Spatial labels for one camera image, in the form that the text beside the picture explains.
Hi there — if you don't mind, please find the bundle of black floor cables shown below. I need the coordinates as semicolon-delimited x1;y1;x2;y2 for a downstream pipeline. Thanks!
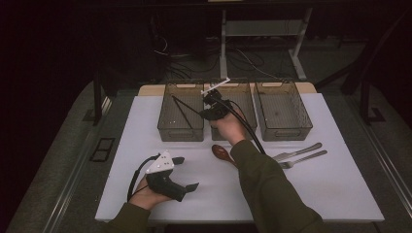
152;35;222;81

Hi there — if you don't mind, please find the person's right hand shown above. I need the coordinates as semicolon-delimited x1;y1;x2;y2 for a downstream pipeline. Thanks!
209;108;248;147

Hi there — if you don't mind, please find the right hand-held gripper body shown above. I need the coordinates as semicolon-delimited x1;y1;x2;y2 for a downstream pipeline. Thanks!
199;77;233;121

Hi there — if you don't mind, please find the white metal stand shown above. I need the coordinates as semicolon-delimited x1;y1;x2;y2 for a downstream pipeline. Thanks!
219;8;314;82

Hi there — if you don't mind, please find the white floor cable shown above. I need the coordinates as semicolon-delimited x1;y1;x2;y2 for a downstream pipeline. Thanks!
235;48;281;80

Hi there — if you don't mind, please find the person's left hand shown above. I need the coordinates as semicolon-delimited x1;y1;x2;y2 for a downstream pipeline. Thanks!
128;178;173;212

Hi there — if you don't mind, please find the brown wooden spoon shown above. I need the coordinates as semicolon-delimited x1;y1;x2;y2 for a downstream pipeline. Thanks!
211;144;237;168

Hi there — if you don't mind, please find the metal floor rail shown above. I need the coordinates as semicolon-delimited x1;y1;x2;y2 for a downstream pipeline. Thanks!
42;96;113;233
343;96;412;208

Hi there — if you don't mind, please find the white table mat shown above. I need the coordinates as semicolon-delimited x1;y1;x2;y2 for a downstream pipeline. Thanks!
94;92;386;223

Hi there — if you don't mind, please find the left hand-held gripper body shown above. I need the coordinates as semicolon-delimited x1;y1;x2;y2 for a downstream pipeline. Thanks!
144;150;189;203

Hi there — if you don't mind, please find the hand-held gripper cable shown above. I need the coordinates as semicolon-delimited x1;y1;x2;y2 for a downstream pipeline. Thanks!
217;96;266;155
126;153;161;203

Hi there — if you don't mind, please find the black rectangular floor frame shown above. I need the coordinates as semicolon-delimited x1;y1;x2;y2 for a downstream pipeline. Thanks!
89;137;116;163

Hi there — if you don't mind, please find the right hand-held gripper cable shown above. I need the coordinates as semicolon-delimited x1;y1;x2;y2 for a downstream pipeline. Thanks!
217;96;266;155

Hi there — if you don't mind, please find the metal table knife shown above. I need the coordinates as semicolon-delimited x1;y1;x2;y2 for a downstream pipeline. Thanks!
271;142;324;162

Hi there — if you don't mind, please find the metal fork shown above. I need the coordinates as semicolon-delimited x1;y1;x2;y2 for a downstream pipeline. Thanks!
279;150;328;170

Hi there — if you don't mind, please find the clear brown plastic bin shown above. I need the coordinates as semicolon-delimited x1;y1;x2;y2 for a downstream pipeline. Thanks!
254;80;314;142
156;81;206;143
209;79;258;142

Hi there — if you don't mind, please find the left hand-held gripper cable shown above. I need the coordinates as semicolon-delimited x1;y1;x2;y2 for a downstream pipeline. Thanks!
126;153;161;203

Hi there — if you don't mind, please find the black metal stand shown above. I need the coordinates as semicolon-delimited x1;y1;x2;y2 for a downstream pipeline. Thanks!
339;13;409;125

